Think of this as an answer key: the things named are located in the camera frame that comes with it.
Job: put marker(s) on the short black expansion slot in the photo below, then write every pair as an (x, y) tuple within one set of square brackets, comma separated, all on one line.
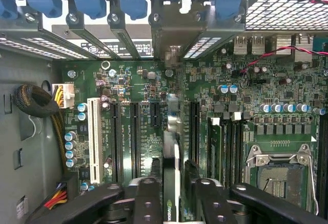
[(155, 115)]

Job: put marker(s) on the metal CPU socket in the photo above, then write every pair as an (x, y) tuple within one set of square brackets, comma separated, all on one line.
[(282, 183)]

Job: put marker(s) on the white power connector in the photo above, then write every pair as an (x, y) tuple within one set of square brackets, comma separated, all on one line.
[(67, 93)]

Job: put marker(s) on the open black PC case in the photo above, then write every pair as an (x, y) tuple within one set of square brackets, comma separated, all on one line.
[(30, 144)]

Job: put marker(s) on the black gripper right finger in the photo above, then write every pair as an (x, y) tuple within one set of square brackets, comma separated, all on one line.
[(212, 203)]

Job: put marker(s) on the green motherboard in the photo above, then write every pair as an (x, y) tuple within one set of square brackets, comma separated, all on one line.
[(230, 80)]

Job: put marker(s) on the white PCI expansion slot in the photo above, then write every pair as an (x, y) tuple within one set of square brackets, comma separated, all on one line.
[(94, 137)]

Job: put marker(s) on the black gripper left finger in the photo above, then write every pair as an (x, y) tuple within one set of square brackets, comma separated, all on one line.
[(146, 203)]

